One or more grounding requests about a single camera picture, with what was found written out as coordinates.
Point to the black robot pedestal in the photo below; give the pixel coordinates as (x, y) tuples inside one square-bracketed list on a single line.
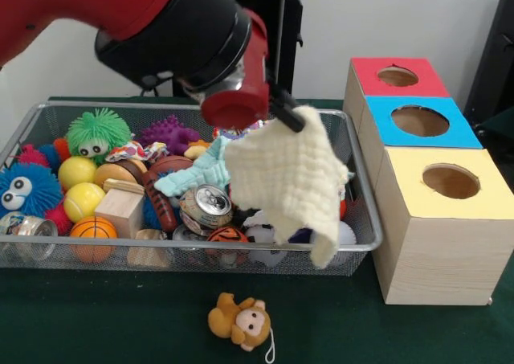
[(291, 50)]

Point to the crushed beige drink can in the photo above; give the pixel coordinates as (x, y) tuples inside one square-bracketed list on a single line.
[(206, 205)]

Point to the toy hamburger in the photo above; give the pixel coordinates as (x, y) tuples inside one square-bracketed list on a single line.
[(120, 171)]

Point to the dark green side table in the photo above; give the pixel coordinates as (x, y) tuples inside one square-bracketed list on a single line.
[(502, 131)]

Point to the purple spiky toy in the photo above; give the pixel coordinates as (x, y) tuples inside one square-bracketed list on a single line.
[(166, 135)]

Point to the wooden cube block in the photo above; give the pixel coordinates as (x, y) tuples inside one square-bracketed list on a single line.
[(120, 211)]

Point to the green spiky puffer toy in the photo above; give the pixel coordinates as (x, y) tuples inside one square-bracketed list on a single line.
[(98, 130)]

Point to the plain yellow ball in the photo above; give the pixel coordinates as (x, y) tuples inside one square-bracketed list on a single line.
[(76, 173)]

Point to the silver can with blue label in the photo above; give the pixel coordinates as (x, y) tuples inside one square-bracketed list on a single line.
[(28, 225)]

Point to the blue spiky puffer toy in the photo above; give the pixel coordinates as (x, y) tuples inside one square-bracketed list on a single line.
[(28, 191)]

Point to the mint green cloth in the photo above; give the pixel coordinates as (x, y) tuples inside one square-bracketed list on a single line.
[(192, 179)]

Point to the shallow mesh bin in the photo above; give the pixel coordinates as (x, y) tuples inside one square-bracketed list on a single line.
[(361, 203)]

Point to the orange toy basketball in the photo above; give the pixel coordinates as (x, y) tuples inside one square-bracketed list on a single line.
[(93, 229)]

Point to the yellow tennis ball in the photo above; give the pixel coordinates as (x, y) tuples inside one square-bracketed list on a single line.
[(83, 202)]

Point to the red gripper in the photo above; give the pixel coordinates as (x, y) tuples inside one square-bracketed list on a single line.
[(249, 99)]

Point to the brown plush monkey toy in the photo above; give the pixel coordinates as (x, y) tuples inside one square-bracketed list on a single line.
[(241, 320)]

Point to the wooden box with three holes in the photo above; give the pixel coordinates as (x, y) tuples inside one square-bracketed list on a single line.
[(437, 251)]

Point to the cream knitted cloth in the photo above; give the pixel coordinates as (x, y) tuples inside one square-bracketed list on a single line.
[(281, 179)]

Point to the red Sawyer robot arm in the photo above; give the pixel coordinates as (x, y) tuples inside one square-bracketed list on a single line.
[(120, 10)]

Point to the brown toy hot dog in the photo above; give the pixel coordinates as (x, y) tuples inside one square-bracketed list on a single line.
[(160, 207)]

